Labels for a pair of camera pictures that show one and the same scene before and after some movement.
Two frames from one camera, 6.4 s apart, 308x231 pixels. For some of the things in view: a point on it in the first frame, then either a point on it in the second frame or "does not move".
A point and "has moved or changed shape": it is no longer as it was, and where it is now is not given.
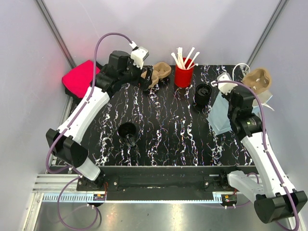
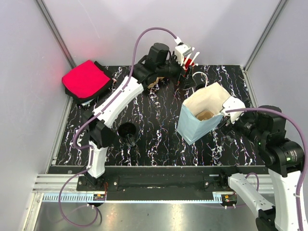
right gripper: x=227 y=96 to x=227 y=124
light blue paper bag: x=219 y=117 has moved or changed shape
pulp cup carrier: x=259 y=79 to x=204 y=115
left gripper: x=146 y=82 to x=189 y=81
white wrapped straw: x=196 y=56 does not move
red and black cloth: x=77 y=81 does not move
